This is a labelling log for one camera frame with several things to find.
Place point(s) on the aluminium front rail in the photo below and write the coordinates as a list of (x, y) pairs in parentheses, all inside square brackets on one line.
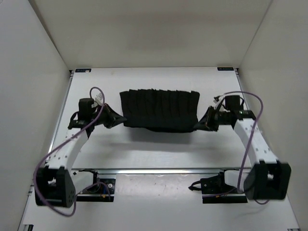
[(160, 171)]

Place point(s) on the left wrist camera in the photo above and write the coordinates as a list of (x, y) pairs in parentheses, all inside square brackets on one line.
[(100, 99)]

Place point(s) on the left blue corner label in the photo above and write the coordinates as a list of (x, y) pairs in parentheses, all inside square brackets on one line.
[(83, 70)]

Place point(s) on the black pleated skirt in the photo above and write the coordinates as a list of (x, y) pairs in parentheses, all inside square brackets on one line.
[(170, 111)]

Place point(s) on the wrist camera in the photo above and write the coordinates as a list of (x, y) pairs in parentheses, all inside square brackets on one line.
[(100, 99), (218, 100)]

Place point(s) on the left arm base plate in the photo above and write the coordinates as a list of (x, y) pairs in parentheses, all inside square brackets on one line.
[(101, 191)]

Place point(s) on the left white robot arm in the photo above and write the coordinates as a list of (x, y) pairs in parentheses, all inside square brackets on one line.
[(55, 184)]

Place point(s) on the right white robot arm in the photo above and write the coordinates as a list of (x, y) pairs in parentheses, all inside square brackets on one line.
[(262, 176)]

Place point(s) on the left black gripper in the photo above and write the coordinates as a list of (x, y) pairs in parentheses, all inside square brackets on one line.
[(114, 118)]

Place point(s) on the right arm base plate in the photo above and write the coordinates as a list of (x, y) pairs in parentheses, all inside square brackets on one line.
[(215, 190)]

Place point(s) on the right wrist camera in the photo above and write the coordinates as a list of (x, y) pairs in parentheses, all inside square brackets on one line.
[(218, 100)]

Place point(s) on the right blue corner label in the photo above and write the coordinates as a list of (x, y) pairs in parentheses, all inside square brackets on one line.
[(225, 68)]

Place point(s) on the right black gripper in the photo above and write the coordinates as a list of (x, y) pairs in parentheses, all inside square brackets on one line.
[(202, 125)]

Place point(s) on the blue corner label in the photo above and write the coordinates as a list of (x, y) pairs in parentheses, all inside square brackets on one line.
[(225, 68), (83, 70)]

